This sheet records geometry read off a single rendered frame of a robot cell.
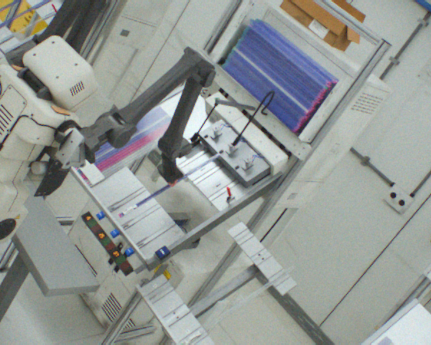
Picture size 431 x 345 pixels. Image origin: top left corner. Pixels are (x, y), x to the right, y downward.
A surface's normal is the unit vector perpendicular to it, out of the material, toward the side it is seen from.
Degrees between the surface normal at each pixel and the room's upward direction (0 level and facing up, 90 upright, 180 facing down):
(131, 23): 90
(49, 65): 48
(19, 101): 82
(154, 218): 43
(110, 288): 90
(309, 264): 90
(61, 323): 0
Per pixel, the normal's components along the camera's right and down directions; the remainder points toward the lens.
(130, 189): -0.03, -0.58
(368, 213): -0.60, -0.04
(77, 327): 0.52, -0.77
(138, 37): 0.61, 0.63
